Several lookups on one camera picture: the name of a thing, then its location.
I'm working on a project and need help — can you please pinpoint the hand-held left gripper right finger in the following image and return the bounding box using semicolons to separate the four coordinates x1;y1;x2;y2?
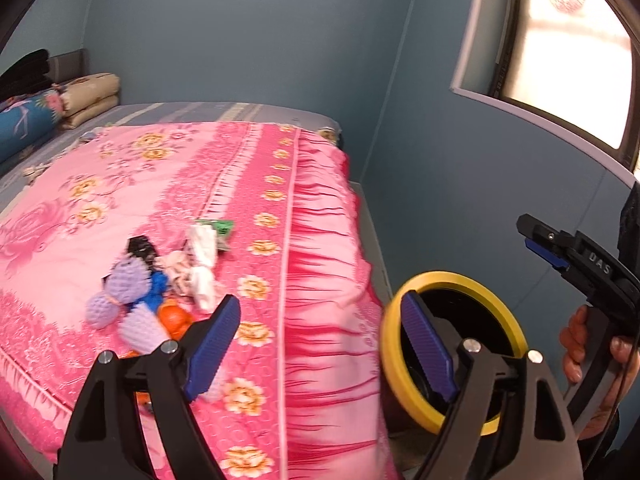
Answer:
401;292;586;480

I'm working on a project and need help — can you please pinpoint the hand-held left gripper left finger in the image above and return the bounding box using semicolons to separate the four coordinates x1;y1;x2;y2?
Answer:
52;294;242;480

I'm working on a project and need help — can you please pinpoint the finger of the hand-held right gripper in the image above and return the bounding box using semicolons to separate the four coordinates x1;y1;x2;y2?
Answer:
517;214;576;261
525;239;569;272

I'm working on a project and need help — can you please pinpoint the black bin with yellow rim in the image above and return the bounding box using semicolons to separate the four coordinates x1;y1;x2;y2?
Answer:
380;271;528;436

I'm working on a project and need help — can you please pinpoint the white tissue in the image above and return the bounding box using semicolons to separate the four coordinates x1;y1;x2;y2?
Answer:
191;265;219;312
186;225;219;267

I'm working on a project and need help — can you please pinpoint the purple foam fruit net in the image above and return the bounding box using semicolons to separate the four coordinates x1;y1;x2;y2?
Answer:
119;305;169;357
86;255;153;330

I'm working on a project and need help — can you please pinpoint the blue wrapper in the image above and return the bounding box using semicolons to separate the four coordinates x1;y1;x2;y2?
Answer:
137;271;171;312

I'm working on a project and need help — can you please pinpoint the person's right forearm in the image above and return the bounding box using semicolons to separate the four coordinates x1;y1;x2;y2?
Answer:
580;405;625;480

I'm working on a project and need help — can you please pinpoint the person's right hand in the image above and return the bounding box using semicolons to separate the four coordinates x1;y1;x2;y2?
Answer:
560;306;633;438

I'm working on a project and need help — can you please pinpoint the orange fruit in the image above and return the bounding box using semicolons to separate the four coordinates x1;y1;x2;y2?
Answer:
158;300;196;342

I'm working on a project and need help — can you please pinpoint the pale pink crumpled cloth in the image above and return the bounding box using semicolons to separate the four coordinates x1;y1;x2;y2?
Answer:
160;250;197;297

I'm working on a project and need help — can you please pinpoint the pink floral blanket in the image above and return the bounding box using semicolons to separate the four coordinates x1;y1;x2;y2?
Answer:
0;121;401;480

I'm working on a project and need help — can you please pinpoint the green and grey packet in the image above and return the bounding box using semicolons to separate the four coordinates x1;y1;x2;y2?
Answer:
195;219;235;252

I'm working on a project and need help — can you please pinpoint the black plastic bag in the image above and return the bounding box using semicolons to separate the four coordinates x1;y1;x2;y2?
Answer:
125;236;161;269

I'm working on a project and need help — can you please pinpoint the beige floral folded pillow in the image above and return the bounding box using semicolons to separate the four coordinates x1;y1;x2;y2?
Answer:
59;73;122;130

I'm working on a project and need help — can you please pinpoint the blue floral bolster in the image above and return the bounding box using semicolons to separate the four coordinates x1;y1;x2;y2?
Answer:
0;87;67;163

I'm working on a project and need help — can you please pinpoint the grey headboard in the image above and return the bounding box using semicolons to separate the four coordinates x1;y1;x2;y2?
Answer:
46;49;89;86

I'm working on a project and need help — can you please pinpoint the black cloth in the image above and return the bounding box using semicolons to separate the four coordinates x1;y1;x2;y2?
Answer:
0;49;53;103

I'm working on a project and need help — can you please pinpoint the window with dark frame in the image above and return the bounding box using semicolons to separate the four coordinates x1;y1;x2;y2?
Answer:
451;0;640;173

